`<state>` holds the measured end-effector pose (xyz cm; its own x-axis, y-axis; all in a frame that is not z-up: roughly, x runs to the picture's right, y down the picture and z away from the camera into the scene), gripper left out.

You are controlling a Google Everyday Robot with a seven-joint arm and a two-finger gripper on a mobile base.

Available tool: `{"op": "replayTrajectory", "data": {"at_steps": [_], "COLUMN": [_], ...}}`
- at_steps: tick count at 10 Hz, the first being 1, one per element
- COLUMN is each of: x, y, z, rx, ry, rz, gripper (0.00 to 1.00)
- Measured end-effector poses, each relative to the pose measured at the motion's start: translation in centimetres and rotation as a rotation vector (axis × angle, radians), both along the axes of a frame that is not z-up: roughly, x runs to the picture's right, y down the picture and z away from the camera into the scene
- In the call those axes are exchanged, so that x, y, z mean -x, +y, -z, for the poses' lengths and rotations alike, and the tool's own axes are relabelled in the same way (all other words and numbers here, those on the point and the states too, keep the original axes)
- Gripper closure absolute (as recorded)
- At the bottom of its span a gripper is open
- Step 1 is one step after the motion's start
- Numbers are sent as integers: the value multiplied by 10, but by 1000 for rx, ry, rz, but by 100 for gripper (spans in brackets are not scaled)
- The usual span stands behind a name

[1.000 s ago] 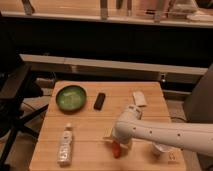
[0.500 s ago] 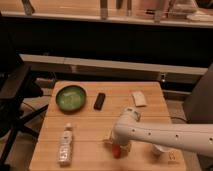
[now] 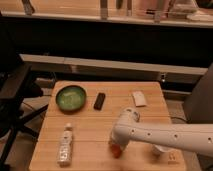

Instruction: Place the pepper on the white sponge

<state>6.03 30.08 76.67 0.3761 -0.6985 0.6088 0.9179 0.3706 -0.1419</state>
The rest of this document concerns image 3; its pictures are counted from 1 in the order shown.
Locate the black rectangular block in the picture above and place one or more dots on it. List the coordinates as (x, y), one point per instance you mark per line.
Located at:
(99, 101)

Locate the green bowl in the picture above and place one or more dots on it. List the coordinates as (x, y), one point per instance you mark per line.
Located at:
(71, 98)

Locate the black office chair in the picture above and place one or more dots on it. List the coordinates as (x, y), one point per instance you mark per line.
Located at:
(16, 84)

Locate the clear plastic bottle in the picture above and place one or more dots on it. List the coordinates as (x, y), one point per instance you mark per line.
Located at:
(65, 146)

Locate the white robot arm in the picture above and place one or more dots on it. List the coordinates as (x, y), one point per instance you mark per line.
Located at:
(196, 138)

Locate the red pepper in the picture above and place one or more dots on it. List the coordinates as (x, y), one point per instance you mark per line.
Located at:
(116, 150)

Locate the white sponge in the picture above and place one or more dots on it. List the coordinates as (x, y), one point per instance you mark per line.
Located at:
(139, 99)

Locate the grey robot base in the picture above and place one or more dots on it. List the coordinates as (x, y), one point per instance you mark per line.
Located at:
(198, 109)

